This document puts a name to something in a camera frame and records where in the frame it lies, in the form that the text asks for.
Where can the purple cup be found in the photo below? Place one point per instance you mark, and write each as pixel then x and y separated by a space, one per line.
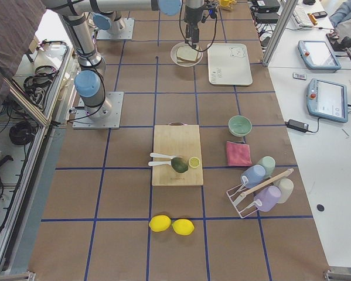
pixel 267 198

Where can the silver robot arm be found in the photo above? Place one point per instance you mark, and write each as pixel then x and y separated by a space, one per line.
pixel 72 14
pixel 112 23

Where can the teach pendant near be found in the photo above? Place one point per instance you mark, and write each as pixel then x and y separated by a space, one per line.
pixel 327 100

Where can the teach pendant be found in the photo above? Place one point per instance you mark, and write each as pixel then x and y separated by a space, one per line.
pixel 327 100
pixel 317 55

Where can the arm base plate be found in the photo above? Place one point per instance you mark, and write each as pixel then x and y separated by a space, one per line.
pixel 125 35
pixel 108 116

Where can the yellow lemon right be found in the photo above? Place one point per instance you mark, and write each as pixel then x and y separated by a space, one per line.
pixel 183 227

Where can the green bowl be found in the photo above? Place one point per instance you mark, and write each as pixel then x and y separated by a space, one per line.
pixel 239 126

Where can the beige cup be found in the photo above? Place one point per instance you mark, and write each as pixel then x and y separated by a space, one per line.
pixel 286 187

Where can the lemon half slice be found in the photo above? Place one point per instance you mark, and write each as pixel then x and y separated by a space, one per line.
pixel 194 162

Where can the bamboo cutting board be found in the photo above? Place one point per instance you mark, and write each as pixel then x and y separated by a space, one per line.
pixel 181 141

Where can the white wire cup rack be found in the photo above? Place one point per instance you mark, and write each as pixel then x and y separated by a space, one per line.
pixel 242 199

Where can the green lime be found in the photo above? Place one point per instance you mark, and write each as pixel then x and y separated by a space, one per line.
pixel 179 165

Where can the teach pendant far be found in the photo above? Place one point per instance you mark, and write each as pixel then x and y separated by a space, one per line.
pixel 317 55

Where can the brown-crust bread slice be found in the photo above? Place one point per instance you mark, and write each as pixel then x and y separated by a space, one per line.
pixel 187 53

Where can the aluminium frame post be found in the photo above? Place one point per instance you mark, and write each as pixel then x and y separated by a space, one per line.
pixel 278 31

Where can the black power adapter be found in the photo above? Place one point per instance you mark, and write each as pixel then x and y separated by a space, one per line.
pixel 297 125

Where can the yellow lemon left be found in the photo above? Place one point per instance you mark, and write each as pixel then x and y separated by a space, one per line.
pixel 159 223

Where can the pink cloth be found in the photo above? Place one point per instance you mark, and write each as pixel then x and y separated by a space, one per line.
pixel 238 154

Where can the wooden rack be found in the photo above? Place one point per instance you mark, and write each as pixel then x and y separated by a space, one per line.
pixel 227 5

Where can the white bear tray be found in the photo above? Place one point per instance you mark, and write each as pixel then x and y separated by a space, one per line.
pixel 228 64

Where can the yellow lemon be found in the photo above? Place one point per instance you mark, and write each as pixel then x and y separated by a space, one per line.
pixel 183 227
pixel 159 223

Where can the green cup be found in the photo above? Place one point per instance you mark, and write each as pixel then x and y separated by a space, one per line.
pixel 268 163

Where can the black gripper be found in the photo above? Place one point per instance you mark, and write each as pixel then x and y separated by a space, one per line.
pixel 191 18

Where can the white plastic knife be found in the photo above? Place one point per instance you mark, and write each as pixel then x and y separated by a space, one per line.
pixel 158 163

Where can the blue cup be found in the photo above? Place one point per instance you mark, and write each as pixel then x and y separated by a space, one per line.
pixel 252 176

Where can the white round plate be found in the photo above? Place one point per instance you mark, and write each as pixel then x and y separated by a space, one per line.
pixel 173 54

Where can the bread slice on plate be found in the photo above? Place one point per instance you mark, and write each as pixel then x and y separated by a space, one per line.
pixel 182 61

